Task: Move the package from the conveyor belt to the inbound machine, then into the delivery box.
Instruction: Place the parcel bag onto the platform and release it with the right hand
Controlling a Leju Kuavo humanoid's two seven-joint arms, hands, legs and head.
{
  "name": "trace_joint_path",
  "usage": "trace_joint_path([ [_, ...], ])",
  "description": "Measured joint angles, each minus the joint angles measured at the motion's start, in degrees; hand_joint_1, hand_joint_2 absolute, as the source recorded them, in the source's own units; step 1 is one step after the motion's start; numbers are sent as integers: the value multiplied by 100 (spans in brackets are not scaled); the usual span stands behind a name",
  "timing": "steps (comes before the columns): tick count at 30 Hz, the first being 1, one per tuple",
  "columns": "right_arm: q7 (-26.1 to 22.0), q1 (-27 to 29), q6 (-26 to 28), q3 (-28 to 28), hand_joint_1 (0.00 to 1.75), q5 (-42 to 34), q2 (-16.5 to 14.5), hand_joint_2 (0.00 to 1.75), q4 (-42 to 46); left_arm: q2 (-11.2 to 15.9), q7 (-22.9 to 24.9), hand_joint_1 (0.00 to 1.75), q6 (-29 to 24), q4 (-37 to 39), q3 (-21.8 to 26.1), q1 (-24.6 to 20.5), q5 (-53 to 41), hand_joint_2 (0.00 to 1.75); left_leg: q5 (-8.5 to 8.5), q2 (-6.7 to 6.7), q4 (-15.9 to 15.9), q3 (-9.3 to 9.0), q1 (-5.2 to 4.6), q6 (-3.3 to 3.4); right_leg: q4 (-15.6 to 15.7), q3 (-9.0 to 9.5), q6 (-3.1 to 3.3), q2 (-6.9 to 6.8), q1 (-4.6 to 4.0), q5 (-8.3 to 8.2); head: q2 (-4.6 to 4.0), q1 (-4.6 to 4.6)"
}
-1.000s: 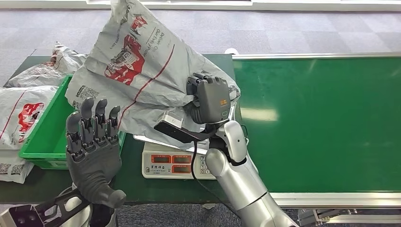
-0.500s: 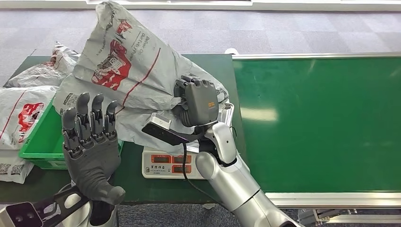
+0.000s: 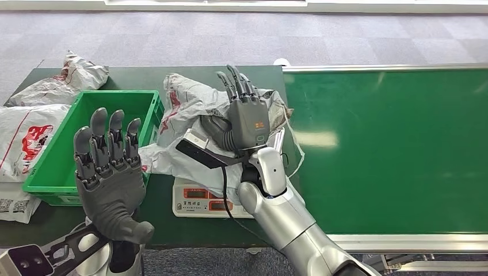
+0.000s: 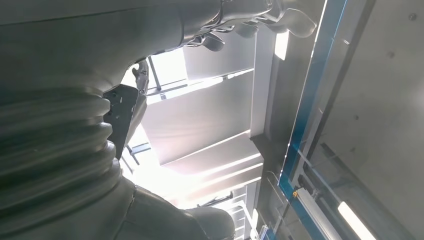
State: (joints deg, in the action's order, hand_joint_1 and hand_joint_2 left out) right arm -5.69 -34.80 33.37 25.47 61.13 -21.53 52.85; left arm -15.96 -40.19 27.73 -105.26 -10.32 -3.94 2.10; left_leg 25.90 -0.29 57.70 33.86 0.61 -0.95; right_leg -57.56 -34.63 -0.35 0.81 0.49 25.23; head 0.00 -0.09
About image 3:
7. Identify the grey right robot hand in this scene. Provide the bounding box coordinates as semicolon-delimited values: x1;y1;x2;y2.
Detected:
201;64;271;153

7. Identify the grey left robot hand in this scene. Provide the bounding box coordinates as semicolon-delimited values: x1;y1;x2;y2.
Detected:
73;107;155;245

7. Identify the white mailer package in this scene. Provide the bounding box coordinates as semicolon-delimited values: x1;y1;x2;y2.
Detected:
4;50;110;108
139;73;306;200

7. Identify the green conveyor belt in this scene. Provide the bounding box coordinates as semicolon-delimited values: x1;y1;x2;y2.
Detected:
283;69;488;235

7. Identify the white electronic scale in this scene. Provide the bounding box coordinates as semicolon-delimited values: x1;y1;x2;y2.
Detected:
172;177;255;220

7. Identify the white mailer with QR codes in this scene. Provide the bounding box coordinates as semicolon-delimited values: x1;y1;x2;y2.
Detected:
0;182;42;225

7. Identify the green plastic crate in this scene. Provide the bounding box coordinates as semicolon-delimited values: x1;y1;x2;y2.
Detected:
22;90;165;207

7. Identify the large white red-print mailer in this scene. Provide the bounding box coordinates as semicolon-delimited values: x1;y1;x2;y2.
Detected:
0;104;72;183

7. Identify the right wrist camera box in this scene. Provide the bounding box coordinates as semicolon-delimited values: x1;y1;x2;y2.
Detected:
175;128;230;170

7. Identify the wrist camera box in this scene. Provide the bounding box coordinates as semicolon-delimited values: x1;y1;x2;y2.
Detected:
175;128;230;170
0;244;55;276

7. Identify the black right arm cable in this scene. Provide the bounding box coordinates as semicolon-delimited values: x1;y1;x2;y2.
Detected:
221;167;269;246

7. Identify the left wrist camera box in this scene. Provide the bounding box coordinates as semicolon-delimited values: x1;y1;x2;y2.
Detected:
0;244;55;276

